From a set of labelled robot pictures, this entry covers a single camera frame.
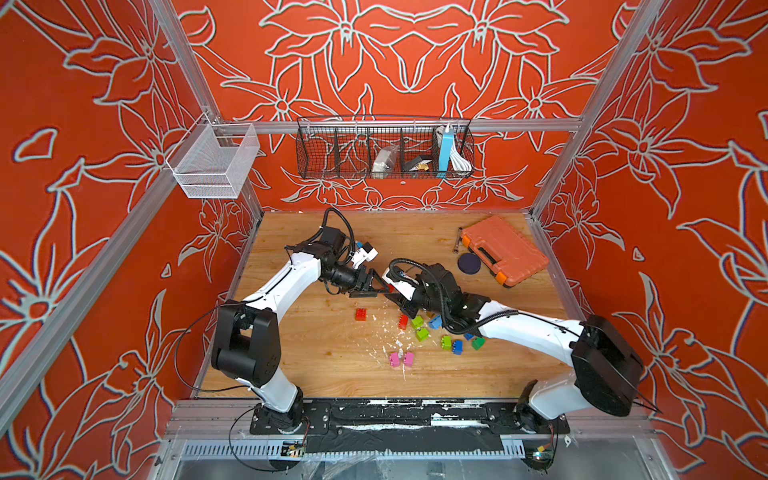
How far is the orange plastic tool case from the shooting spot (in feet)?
3.21

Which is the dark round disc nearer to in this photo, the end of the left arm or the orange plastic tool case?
the orange plastic tool case

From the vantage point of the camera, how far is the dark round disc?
1044 millimetres
